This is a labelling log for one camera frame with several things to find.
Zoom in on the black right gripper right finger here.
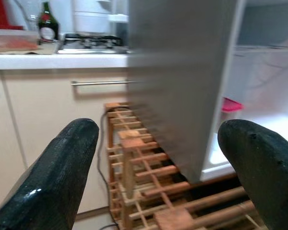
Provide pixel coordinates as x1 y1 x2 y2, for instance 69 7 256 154
217 119 288 230

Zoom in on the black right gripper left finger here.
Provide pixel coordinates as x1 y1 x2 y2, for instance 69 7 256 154
0 117 100 230

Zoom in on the silver mini fridge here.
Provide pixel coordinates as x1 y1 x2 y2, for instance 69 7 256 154
127 0 288 185

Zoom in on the red lidded small container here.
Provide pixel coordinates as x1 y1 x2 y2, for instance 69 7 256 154
220 97 244 125

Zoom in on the beige kitchen cabinet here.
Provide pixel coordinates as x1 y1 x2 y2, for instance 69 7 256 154
0 54 130 221

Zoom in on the wooden wine rack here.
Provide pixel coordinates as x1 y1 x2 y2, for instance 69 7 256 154
103 102 269 230

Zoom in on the beige woven placemat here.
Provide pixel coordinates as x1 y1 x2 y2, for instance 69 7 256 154
0 44 60 55

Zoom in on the steel gas stove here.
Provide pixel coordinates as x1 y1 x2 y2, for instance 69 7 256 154
56 33 130 55

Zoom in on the clear plastic food container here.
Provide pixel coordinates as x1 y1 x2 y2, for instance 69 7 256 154
0 30 38 51

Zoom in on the black stove pan grate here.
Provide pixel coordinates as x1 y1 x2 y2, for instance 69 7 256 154
63 33 123 47

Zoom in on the dark green liquor bottle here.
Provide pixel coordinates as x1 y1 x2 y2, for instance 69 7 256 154
37 1 60 40

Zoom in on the white cooking pot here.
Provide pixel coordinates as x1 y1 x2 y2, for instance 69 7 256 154
73 0 111 34

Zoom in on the red stand mixer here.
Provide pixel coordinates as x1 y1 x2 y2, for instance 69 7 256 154
0 0 24 31

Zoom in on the black fridge power cable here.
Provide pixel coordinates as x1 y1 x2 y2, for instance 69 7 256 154
96 107 120 230

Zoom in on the silver cabinet bar handle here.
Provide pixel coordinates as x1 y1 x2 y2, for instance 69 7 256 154
71 80 135 86

